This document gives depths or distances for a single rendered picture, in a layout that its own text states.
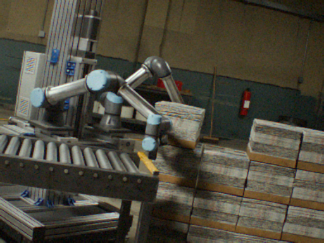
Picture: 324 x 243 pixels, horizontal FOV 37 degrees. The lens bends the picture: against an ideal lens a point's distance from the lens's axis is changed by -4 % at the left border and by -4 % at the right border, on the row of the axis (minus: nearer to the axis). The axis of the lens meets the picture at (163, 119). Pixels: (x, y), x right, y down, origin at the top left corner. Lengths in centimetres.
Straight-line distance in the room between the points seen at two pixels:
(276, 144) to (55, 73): 150
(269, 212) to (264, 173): 25
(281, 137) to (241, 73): 716
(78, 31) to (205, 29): 672
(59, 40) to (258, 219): 172
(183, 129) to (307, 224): 97
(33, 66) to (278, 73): 754
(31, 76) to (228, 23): 695
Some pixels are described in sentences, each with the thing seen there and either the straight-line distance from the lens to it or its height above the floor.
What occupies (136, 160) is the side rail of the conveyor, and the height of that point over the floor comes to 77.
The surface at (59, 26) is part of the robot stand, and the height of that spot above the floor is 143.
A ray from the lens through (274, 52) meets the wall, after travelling 1043.
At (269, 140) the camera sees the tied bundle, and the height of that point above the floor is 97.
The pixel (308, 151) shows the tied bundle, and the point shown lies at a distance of 309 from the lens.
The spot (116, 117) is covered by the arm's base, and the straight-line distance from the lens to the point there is 341.
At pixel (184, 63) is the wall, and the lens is 980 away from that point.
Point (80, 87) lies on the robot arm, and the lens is 282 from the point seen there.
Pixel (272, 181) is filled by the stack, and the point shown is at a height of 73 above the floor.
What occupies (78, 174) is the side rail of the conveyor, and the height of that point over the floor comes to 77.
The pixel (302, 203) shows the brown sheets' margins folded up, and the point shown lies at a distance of 314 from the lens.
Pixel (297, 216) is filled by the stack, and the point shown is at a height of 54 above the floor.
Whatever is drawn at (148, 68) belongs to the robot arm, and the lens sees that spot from 359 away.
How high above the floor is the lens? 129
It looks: 6 degrees down
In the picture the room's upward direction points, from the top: 10 degrees clockwise
